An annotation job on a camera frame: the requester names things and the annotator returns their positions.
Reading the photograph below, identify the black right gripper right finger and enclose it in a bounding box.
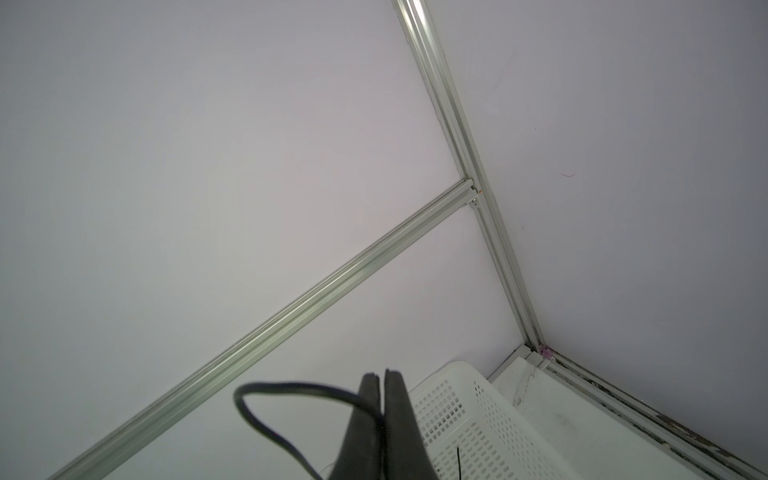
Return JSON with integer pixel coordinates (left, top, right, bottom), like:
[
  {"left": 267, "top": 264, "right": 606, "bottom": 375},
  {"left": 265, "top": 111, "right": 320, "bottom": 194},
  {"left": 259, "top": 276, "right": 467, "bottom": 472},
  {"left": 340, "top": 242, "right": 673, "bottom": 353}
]
[{"left": 384, "top": 370, "right": 439, "bottom": 480}]

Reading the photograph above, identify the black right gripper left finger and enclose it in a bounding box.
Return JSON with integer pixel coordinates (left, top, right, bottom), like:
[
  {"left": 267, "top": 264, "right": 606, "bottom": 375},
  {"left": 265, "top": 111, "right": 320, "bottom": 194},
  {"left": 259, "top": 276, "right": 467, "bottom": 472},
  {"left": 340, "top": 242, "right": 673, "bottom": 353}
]
[{"left": 329, "top": 373, "right": 384, "bottom": 480}]

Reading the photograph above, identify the white plastic basket right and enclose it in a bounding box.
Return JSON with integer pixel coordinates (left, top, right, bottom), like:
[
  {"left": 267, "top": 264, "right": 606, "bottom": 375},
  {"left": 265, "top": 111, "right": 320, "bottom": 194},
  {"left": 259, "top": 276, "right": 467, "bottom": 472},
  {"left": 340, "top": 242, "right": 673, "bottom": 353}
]
[{"left": 409, "top": 361, "right": 581, "bottom": 480}]

